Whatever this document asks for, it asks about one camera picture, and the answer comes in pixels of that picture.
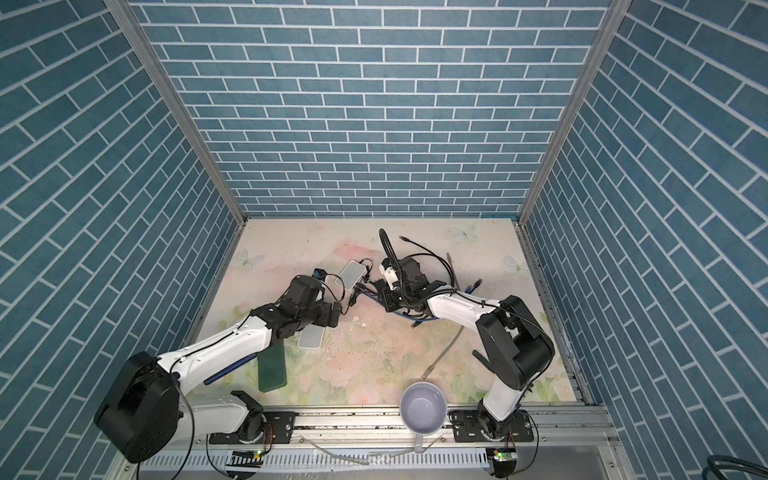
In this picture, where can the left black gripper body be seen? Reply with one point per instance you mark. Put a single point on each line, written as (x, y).
(319, 314)

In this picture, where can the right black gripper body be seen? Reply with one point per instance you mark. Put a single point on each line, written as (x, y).
(397, 298)

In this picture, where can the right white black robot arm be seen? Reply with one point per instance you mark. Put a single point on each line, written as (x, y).
(516, 347)

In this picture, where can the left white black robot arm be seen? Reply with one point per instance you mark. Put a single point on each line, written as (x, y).
(147, 406)

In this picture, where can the lavender mug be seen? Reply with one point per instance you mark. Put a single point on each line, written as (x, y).
(423, 410)

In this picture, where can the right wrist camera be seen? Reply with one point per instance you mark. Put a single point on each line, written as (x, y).
(391, 277)

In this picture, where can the green network switch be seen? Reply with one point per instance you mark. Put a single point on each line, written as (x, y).
(272, 368)

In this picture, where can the green handled pliers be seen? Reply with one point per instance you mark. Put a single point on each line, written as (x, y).
(482, 359)

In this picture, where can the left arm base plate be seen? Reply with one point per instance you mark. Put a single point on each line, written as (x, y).
(274, 427)

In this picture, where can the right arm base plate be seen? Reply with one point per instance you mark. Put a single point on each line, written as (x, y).
(477, 425)

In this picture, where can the aluminium frame rail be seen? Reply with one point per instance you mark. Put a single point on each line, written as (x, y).
(571, 442)

